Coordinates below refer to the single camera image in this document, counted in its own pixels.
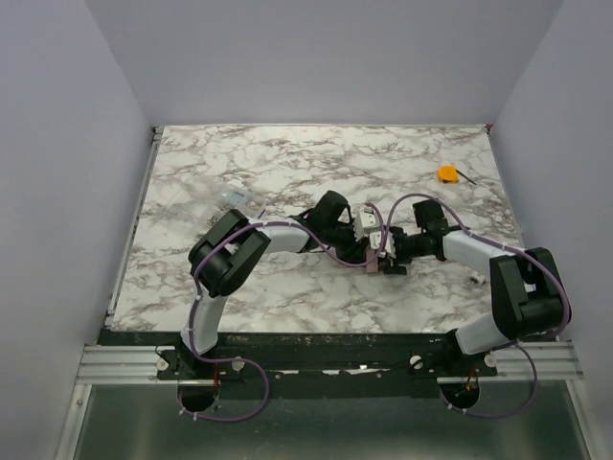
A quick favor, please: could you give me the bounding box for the pink folding umbrella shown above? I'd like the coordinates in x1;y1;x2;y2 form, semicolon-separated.
364;248;388;274

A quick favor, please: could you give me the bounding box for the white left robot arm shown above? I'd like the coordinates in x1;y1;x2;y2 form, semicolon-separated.
180;191;386;366

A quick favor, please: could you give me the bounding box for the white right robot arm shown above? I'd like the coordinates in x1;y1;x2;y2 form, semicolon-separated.
386;194;571;356

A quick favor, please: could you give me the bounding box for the small white cylinder part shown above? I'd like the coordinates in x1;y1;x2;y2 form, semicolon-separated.
470;274;485;285

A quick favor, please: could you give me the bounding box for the yellow tape measure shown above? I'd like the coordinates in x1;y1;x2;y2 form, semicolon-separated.
437;165;476;185

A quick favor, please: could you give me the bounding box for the clear bag of screws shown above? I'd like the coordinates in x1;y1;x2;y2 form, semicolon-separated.
205;185;266;226

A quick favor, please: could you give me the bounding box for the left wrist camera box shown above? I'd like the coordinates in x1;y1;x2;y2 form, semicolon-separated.
352;205;381;242

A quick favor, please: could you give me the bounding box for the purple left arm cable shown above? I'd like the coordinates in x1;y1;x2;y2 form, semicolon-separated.
177;203;390;424

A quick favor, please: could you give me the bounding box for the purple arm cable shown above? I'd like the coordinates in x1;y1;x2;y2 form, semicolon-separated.
382;193;575;418
177;203;390;424

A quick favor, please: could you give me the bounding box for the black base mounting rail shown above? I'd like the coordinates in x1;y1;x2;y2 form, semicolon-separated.
157;333;497;400

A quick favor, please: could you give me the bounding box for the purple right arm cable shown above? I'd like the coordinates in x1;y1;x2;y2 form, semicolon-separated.
382;193;575;418

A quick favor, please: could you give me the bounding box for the aluminium frame rail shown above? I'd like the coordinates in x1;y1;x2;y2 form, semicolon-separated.
52;125;164;460

